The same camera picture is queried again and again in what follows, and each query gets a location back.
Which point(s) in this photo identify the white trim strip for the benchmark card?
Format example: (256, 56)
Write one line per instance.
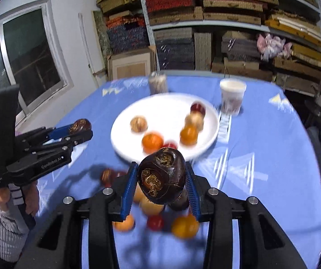
(85, 47)

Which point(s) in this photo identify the dark brown patterned fruit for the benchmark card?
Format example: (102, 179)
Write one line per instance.
(180, 203)
(79, 124)
(161, 175)

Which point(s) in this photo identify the green mottled panel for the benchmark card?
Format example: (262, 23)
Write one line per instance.
(102, 33)

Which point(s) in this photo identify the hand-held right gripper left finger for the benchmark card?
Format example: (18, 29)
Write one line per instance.
(128, 196)

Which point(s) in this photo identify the cardboard box with wooden panel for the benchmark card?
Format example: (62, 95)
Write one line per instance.
(132, 68)

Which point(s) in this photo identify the person's left hand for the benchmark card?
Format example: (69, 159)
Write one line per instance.
(31, 199)

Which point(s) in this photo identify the white paper cup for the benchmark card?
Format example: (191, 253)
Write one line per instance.
(232, 98)

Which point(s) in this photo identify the large tan pepino melon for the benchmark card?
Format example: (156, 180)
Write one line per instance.
(152, 208)

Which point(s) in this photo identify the small tan round fruit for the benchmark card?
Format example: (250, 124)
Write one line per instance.
(194, 120)
(138, 195)
(138, 124)

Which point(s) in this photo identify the orange yellow tomato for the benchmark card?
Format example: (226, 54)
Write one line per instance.
(185, 226)
(189, 136)

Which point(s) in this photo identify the blue printed tablecloth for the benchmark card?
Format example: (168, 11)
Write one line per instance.
(261, 173)

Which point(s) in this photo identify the pile of blue patterned boxes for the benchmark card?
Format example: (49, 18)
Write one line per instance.
(124, 36)

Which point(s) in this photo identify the white plate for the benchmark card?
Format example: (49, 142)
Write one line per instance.
(166, 112)

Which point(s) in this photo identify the white metal shelf rack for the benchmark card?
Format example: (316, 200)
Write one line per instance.
(191, 25)

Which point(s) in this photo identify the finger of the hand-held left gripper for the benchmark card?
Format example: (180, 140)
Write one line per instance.
(79, 139)
(59, 131)

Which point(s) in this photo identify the pink plastic bag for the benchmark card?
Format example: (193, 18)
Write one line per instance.
(269, 44)

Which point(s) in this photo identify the sliding window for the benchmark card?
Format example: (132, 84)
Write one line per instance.
(31, 50)

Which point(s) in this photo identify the silver drink can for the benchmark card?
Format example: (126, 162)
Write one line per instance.
(158, 84)

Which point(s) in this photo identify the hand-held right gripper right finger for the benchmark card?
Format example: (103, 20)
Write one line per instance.
(193, 199)

